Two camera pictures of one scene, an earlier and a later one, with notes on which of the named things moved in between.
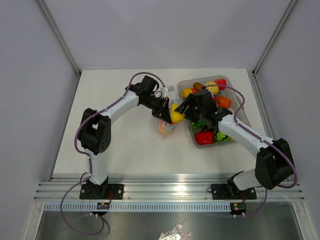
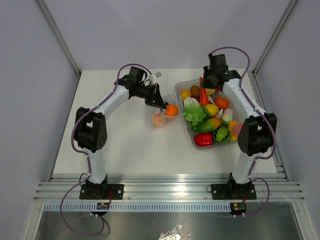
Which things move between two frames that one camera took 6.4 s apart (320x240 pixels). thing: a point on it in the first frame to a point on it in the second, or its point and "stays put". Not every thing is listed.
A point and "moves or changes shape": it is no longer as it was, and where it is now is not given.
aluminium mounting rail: [162, 188] stays put
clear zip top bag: [165, 128] moves or changes shape
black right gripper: [190, 100] to [206, 70]
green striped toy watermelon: [220, 136] stays put
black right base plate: [220, 191] stays put
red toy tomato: [224, 102] stays put
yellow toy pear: [176, 117] moves or changes shape
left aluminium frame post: [60, 37] stays put
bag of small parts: [176, 233] stays put
